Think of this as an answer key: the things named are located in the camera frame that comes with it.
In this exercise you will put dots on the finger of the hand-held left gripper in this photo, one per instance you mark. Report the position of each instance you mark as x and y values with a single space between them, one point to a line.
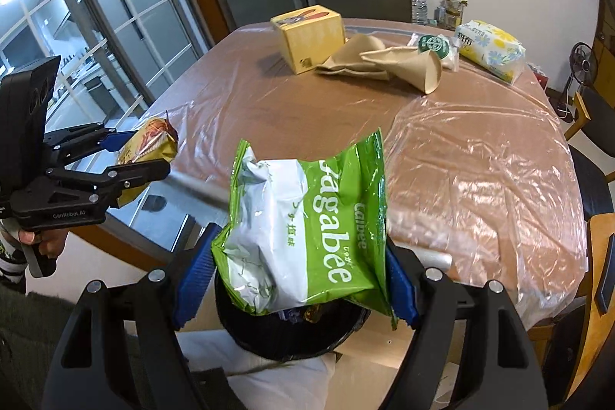
117 140
144 172

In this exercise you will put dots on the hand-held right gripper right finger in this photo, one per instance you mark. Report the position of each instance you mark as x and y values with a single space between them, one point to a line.
401 290

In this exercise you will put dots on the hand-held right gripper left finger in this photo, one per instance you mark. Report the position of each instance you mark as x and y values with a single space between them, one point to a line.
197 280

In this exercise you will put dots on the yellow snack bag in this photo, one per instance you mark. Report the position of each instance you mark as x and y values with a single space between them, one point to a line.
149 146

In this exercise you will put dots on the black trash bin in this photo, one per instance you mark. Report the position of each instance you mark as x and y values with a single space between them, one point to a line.
288 338

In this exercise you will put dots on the green snack bag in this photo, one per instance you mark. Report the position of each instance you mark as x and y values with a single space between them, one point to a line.
312 222

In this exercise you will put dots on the person's left hand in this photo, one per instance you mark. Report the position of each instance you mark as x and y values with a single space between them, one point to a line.
53 242

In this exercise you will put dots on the glass door with white grid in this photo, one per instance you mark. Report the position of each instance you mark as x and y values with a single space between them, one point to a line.
96 6

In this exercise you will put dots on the clear plastic table cover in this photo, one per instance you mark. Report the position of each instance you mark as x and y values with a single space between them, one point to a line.
480 160

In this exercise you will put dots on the person's dark clothing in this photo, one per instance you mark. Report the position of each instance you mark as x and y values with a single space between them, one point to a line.
24 342

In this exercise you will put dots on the light wooden chair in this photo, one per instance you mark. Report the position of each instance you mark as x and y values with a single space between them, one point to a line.
596 294

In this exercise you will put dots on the yellow tissue box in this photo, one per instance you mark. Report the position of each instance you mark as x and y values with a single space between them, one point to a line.
307 45

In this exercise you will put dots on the rolled brown paper bag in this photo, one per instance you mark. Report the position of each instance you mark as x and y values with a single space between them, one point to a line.
413 69

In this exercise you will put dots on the flat brown paper bag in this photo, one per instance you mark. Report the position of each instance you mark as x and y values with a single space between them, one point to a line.
346 59

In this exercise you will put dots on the white and green wrapper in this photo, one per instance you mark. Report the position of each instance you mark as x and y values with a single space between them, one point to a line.
432 45

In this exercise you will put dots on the red box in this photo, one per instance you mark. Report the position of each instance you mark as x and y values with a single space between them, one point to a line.
540 78

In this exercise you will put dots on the black-seat wooden chair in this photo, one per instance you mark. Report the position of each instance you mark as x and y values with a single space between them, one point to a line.
596 126

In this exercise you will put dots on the yellow floral tissue pack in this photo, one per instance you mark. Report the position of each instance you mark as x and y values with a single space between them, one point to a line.
490 49

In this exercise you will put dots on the glass jar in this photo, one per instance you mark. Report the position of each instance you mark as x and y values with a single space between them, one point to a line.
452 13

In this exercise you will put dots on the dark standing fan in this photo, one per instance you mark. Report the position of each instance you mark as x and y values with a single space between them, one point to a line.
581 57

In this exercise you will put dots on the wooden cabinet with oval mirrors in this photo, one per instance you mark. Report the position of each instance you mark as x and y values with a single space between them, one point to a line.
606 35

